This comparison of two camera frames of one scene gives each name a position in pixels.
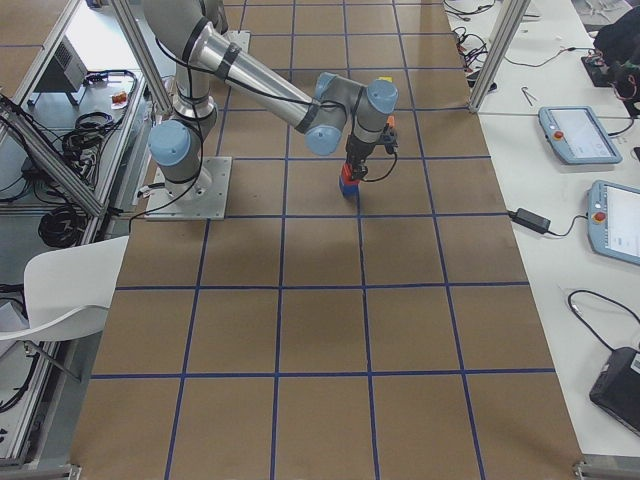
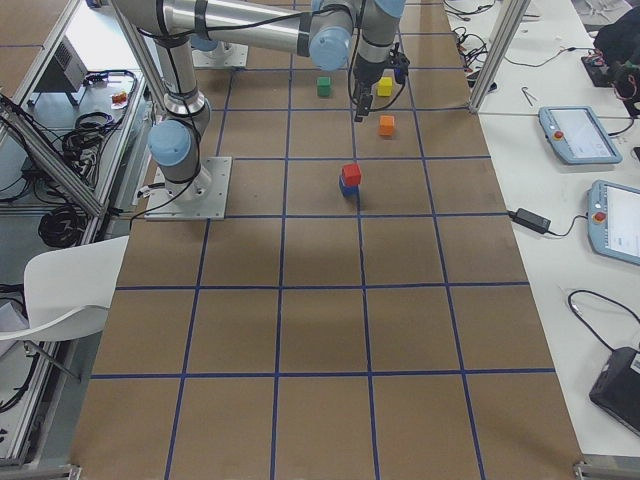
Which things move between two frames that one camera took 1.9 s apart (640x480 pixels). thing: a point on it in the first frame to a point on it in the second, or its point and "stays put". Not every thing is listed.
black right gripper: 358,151 to 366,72
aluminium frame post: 513,19 stays put
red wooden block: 346,174 stays put
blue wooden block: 350,191 stays put
